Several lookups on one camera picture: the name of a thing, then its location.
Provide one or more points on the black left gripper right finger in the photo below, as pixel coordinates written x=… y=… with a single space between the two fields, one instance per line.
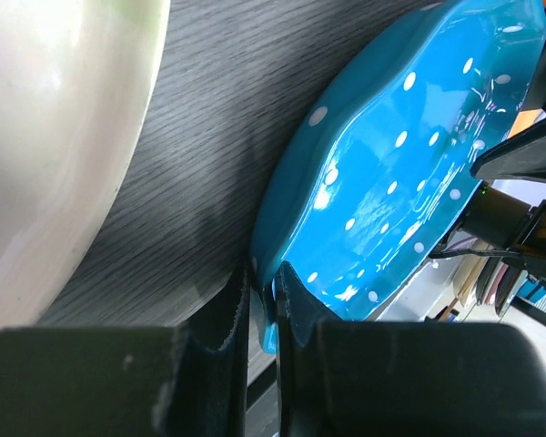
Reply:
x=360 y=378

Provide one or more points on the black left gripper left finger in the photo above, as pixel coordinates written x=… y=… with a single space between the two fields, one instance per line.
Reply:
x=188 y=380

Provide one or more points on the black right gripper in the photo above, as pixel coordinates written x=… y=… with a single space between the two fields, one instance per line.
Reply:
x=508 y=224

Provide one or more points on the blue polka dot plate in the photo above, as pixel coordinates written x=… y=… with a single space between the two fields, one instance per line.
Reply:
x=379 y=170

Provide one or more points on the orange folder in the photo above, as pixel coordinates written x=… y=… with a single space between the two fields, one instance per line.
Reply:
x=521 y=123

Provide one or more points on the cream plate with twig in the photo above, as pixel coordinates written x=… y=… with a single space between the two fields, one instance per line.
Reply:
x=76 y=80

